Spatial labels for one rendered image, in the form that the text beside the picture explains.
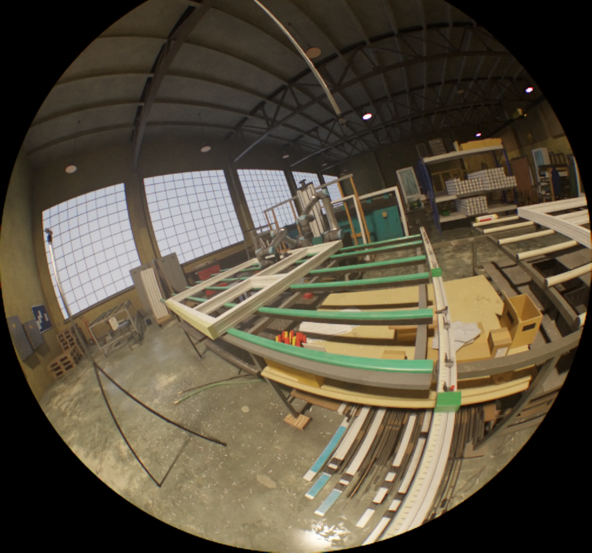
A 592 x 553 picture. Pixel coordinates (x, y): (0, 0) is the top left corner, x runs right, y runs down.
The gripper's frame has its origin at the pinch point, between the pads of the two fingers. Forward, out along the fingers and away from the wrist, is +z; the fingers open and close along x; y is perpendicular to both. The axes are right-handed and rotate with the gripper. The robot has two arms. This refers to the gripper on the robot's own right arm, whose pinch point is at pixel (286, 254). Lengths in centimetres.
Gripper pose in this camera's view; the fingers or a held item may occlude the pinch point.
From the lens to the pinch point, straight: 208.5
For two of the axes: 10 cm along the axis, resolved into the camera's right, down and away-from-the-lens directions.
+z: 9.1, -3.6, 2.0
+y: 2.5, 1.1, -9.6
